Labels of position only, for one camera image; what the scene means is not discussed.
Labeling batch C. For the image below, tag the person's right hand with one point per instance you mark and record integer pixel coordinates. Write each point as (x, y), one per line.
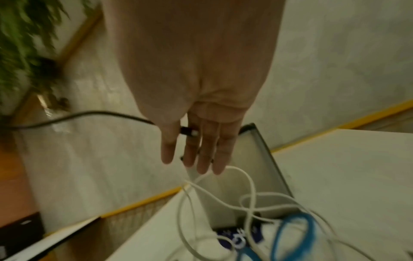
(193, 63)

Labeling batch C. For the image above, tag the black-topped grey drawer box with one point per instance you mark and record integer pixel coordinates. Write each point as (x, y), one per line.
(267, 178)

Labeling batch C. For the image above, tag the dark blue printed packet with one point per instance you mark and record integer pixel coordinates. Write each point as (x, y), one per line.
(226, 237)

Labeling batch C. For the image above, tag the green plant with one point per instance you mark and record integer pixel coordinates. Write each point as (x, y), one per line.
(19, 25)

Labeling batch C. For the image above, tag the white side table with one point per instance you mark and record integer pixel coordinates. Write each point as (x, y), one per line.
(48, 242)

